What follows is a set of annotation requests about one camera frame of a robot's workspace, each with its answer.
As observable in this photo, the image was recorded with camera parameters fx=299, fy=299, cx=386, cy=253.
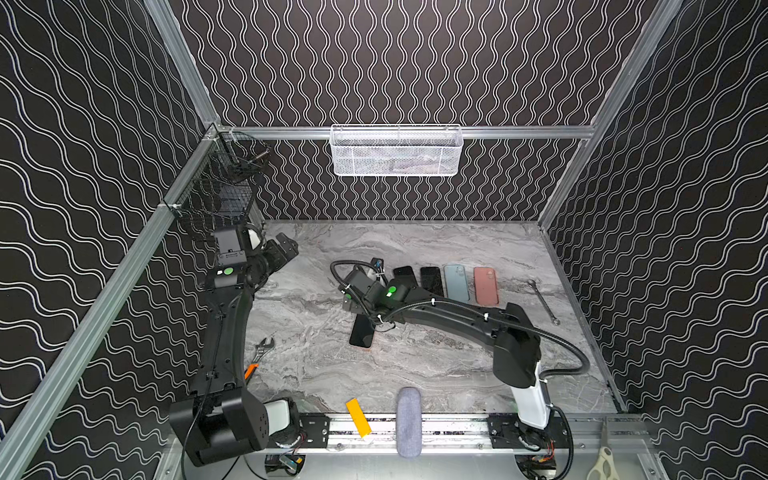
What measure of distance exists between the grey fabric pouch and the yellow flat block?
8 cm

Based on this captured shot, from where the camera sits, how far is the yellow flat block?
2.51 feet

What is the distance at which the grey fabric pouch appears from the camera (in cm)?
72
